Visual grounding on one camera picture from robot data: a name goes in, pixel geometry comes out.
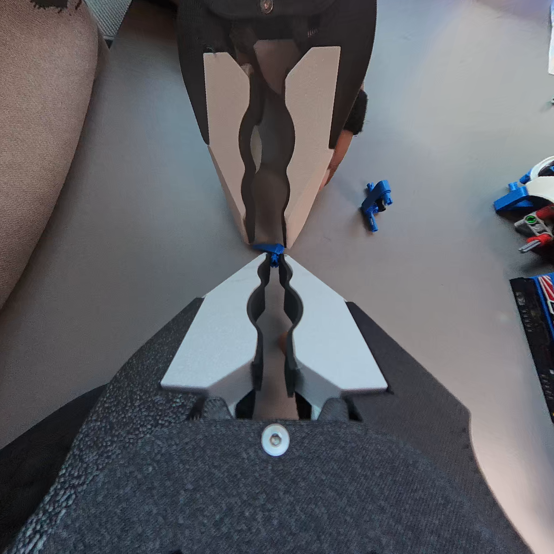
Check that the grey mesh chair seat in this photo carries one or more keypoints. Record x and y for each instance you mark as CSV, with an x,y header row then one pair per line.
x,y
108,17

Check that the blue perforated brick beam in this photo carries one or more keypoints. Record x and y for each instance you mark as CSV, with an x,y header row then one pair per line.
x,y
376,192

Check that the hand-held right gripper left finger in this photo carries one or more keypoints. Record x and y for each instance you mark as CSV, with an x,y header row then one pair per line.
x,y
207,346

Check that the person's beige sweatshirt torso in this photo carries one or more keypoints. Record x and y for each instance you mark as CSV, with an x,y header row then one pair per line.
x,y
43,130

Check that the grey desk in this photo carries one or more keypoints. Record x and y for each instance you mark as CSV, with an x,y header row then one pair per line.
x,y
151,216

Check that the small black connector pin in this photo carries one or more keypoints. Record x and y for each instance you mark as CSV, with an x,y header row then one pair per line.
x,y
383,206

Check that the person's left hand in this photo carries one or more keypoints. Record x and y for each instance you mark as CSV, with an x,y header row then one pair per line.
x,y
339,151

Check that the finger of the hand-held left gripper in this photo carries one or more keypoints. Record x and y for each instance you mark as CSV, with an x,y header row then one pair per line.
x,y
311,130
223,130

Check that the toy brick race car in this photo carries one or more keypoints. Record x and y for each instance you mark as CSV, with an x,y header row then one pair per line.
x,y
532,194

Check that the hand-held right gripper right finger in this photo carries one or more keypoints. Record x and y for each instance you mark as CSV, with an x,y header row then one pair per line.
x,y
337,346

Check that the person's right hand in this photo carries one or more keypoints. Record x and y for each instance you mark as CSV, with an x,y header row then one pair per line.
x,y
282,342

